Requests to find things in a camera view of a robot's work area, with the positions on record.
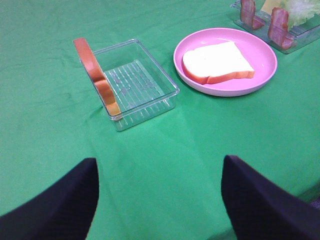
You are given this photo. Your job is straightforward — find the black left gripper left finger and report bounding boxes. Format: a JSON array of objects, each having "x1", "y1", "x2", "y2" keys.
[{"x1": 0, "y1": 158, "x2": 100, "y2": 240}]

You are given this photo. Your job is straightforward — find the clear right plastic container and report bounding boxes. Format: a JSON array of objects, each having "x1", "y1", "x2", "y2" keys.
[{"x1": 230, "y1": 0, "x2": 320, "y2": 54}]

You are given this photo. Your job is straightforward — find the bacon strip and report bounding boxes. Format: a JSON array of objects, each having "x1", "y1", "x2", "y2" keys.
[
  {"x1": 240, "y1": 0, "x2": 265, "y2": 30},
  {"x1": 268, "y1": 7, "x2": 294, "y2": 50}
]

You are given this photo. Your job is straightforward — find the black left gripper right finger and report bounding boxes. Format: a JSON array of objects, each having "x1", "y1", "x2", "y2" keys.
[{"x1": 221, "y1": 155, "x2": 320, "y2": 240}]

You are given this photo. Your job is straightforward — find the green lettuce leaf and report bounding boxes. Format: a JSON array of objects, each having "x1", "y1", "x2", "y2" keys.
[{"x1": 279, "y1": 0, "x2": 320, "y2": 29}]

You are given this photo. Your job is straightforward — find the yellow cheese slice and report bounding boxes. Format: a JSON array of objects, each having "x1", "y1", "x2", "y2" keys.
[{"x1": 261, "y1": 0, "x2": 281, "y2": 15}]

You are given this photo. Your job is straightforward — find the pink round plate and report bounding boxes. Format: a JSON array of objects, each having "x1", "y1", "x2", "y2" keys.
[{"x1": 173, "y1": 27, "x2": 278, "y2": 97}]

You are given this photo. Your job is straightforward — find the clear plastic container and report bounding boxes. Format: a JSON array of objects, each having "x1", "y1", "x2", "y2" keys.
[
  {"x1": 87, "y1": 39, "x2": 180, "y2": 132},
  {"x1": 230, "y1": 0, "x2": 320, "y2": 54}
]

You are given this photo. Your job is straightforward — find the white bread slice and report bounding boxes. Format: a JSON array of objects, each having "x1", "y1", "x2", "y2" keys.
[
  {"x1": 182, "y1": 41, "x2": 255, "y2": 85},
  {"x1": 73, "y1": 37, "x2": 121, "y2": 117}
]

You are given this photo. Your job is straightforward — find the clear left plastic container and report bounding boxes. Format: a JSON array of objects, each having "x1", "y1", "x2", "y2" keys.
[{"x1": 87, "y1": 39, "x2": 180, "y2": 132}]

